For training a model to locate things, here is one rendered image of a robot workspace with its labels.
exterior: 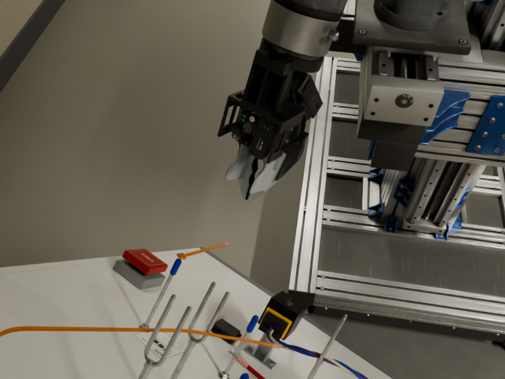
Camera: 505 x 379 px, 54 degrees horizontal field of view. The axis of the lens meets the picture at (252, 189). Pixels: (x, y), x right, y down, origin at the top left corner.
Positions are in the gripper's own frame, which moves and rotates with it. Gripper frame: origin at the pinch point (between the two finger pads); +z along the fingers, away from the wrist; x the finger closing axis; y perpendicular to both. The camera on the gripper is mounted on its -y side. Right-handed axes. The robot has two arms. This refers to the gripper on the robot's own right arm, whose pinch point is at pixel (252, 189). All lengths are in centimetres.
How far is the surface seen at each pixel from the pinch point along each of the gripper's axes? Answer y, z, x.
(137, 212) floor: -90, 98, -80
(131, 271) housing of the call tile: 9.1, 16.3, -10.0
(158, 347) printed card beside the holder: 18.5, 13.5, 2.2
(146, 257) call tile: 5.8, 15.7, -10.0
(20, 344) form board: 31.4, 7.5, -5.2
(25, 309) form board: 27.3, 9.4, -9.6
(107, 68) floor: -149, 76, -159
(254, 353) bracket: 6.6, 18.5, 10.4
